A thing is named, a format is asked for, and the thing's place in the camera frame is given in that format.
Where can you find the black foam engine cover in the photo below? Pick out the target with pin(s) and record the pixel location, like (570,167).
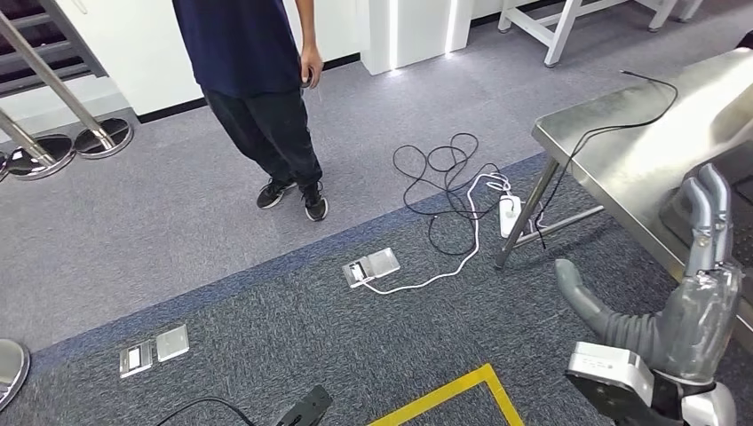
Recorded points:
(746,191)

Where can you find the white wall light strip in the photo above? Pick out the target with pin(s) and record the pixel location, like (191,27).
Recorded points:
(393,35)
(451,26)

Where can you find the stainless steel workbench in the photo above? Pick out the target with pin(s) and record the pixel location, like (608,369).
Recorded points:
(618,147)

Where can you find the dark grey robot fixture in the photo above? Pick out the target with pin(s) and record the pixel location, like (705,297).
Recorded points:
(306,406)

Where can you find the white frame table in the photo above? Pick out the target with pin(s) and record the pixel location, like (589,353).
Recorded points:
(565,23)

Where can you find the white power strip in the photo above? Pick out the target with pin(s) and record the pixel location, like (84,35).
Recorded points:
(509,214)

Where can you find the grey floor socket box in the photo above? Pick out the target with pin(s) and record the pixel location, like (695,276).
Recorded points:
(172,342)
(135,358)

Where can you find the person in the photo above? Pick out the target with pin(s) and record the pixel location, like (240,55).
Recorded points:
(247,47)

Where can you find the open metal floor socket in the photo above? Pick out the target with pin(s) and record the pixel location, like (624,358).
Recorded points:
(382,263)

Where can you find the black round controller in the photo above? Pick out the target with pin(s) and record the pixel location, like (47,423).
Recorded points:
(306,79)

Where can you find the chrome stanchion with round base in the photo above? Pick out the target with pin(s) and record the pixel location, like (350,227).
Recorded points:
(12,370)
(3,167)
(59,153)
(117,138)

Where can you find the dark grey slatted rack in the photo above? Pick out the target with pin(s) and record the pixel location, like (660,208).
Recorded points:
(59,73)

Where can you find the person's hand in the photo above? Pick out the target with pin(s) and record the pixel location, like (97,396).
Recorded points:
(315,62)

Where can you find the yellow floor tape square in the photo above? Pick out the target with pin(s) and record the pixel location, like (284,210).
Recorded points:
(453,391)

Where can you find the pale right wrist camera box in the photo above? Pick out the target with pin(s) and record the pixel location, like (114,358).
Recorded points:
(606,367)

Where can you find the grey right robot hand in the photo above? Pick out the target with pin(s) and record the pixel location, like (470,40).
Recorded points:
(700,329)

